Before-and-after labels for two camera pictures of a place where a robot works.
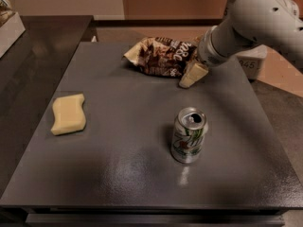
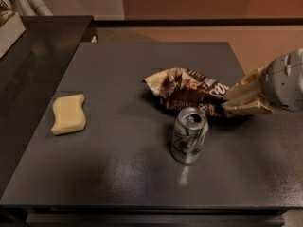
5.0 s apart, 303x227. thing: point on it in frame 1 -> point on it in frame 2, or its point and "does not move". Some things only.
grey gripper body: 207,50 -> 285,80
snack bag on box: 7,10 does not move
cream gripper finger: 193,73 -> 249,104
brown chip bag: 162,56 -> 182,88
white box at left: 9,33 does not move
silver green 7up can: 188,134 does not move
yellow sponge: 69,113 does not move
